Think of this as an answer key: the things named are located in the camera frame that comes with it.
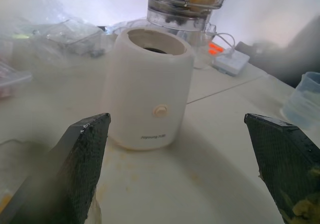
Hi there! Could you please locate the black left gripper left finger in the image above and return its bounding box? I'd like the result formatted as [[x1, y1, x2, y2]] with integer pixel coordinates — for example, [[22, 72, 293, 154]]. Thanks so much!
[[0, 113, 112, 224]]

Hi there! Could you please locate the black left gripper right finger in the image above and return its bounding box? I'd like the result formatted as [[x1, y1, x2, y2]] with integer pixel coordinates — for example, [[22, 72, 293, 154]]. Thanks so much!
[[244, 113, 320, 224]]

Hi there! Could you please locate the clear blender jar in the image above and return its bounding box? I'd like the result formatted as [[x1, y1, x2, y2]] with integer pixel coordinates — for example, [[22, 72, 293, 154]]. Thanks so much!
[[136, 0, 232, 33]]

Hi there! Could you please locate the cream blender base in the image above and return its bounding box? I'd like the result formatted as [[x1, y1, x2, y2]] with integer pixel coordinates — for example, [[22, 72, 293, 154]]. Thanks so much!
[[101, 27, 195, 151]]

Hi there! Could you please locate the clear plastic bowl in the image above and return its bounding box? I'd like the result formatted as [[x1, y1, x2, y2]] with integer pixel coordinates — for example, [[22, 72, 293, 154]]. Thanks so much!
[[279, 71, 320, 132]]

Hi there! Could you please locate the white power strip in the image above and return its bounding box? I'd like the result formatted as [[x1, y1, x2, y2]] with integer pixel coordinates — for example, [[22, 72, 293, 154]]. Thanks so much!
[[212, 49, 251, 77]]

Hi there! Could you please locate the clear conical cup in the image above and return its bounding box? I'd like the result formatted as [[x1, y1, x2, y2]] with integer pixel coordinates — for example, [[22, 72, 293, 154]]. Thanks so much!
[[194, 22, 217, 69]]

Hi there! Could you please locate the white power cable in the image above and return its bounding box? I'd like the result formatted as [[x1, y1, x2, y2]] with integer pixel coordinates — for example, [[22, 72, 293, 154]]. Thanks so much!
[[211, 32, 237, 59]]

